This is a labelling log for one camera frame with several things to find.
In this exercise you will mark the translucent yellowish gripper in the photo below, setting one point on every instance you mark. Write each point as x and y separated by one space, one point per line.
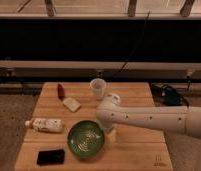
111 137

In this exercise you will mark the green ceramic bowl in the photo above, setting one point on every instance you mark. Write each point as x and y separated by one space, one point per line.
85 139

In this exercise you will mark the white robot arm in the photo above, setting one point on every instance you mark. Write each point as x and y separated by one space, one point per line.
177 119

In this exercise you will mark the white rectangular sponge block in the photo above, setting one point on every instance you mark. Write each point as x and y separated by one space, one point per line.
72 104

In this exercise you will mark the white plastic cup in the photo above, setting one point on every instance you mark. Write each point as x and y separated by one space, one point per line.
98 86

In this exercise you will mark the black smartphone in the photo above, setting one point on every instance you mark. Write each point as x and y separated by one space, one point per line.
51 157

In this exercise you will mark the small red-brown object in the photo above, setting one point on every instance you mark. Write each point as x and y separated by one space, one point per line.
60 90

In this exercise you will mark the white plastic bottle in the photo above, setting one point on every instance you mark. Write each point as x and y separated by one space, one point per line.
45 125

